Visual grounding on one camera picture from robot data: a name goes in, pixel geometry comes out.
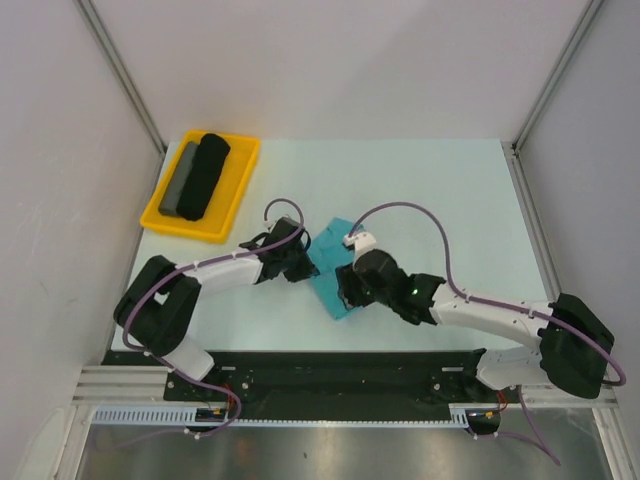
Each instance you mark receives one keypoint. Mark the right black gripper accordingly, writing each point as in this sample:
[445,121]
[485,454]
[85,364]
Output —
[349,278]

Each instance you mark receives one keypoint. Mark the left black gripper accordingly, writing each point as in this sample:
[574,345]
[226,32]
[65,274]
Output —
[306,268]

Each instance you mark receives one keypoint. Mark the turquoise t-shirt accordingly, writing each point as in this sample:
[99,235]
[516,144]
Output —
[327,252]

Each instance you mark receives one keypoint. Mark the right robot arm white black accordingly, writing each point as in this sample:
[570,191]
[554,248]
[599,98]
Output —
[562,342]

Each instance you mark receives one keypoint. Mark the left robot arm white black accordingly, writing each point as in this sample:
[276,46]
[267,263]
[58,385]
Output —
[156,310]

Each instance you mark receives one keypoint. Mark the yellow plastic tray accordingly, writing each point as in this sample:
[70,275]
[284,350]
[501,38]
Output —
[217,222]

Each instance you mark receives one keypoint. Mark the rolled black t-shirt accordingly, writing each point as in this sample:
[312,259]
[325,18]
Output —
[207,166]

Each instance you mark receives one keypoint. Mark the rolled grey t-shirt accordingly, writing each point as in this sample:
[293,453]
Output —
[169,202]

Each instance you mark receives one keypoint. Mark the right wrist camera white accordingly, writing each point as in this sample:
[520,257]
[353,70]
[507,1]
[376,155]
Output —
[359,243]

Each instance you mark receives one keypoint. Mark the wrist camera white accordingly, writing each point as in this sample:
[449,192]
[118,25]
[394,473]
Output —
[283,220]
[359,243]

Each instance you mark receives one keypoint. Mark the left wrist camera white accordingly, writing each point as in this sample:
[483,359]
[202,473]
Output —
[283,220]

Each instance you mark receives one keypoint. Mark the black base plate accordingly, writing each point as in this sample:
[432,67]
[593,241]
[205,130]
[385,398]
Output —
[343,387]

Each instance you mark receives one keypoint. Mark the grey slotted cable duct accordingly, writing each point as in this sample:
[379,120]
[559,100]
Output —
[177,416]

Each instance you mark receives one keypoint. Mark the right aluminium frame post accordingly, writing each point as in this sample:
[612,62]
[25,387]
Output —
[577,36]

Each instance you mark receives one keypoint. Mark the aluminium frame post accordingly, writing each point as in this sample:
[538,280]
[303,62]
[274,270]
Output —
[114,60]
[577,36]

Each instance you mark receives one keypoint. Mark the left aluminium frame post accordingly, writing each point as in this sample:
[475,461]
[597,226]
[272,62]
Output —
[114,60]

